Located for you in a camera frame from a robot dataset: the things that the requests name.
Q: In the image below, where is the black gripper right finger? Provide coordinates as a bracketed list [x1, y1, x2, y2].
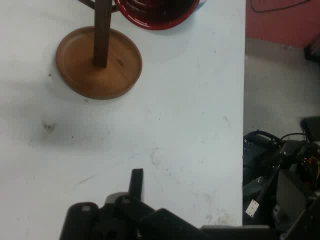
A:
[201, 224, 273, 240]

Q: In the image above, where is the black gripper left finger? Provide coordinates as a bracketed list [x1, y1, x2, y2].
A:
[59, 168, 208, 240]

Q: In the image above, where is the red ceramic mug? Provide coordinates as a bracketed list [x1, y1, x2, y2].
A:
[113, 0, 201, 31]

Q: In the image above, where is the small white dotted tag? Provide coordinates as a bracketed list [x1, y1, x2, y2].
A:
[244, 199, 260, 216]

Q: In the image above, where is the black wheeled machine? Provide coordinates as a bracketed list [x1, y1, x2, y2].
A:
[241, 116, 320, 240]

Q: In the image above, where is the wooden mug tree stand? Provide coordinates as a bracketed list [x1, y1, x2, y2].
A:
[55, 0, 143, 101]

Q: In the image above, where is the pink red foam sheet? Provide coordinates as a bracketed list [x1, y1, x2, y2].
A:
[245, 0, 320, 49]

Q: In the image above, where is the white and blue bowl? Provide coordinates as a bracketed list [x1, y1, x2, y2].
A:
[196, 0, 209, 12]

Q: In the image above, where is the thin black cable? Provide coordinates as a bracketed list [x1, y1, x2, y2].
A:
[250, 0, 311, 13]

